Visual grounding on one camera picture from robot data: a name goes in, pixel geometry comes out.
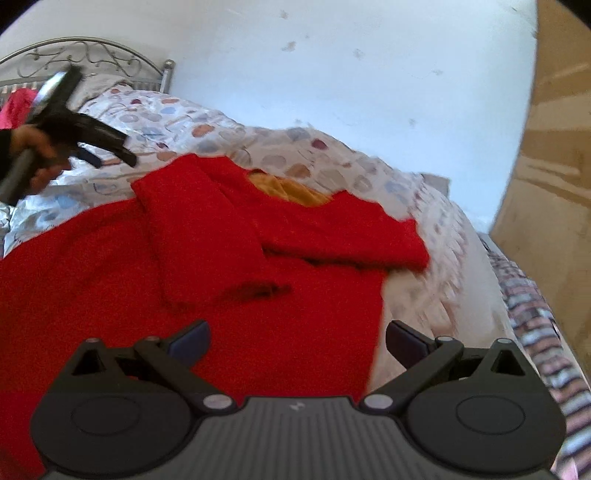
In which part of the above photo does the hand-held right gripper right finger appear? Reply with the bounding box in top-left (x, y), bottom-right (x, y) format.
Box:
top-left (362, 320), bottom-right (539, 414)

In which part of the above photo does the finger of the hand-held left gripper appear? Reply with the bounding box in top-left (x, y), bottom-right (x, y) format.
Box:
top-left (75, 146), bottom-right (103, 169)
top-left (107, 133), bottom-right (139, 168)

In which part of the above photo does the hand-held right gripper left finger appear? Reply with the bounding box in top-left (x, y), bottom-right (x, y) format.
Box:
top-left (60, 320), bottom-right (235, 414)

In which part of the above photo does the red knit sweater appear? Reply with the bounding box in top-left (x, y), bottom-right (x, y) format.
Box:
top-left (0, 154), bottom-right (431, 480)

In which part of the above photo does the person's left forearm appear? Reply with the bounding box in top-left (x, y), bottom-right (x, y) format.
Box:
top-left (0, 128), bottom-right (13, 182)

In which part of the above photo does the person's left hand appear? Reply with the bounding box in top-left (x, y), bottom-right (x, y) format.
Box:
top-left (9, 124), bottom-right (74, 197)

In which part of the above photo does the grey frilled pillow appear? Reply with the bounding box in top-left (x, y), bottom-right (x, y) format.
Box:
top-left (73, 74), bottom-right (126, 109)

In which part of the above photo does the bright pink cloth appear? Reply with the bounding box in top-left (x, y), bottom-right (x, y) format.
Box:
top-left (0, 88), bottom-right (41, 131)

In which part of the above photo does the metal bed headboard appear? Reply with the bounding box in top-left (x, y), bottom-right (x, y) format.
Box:
top-left (0, 37), bottom-right (177, 95)

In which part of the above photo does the striped blanket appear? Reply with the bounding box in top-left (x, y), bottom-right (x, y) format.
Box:
top-left (478, 233), bottom-right (591, 480)

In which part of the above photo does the small grey pillow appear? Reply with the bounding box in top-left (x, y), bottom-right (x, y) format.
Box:
top-left (419, 173), bottom-right (452, 195)

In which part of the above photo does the orange cloth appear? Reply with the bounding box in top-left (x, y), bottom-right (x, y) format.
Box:
top-left (248, 170), bottom-right (334, 208)

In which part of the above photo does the spotted white duvet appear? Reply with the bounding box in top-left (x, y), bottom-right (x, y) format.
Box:
top-left (0, 85), bottom-right (520, 398)

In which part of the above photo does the brown wooden board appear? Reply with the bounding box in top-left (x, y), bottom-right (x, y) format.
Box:
top-left (488, 0), bottom-right (591, 372)

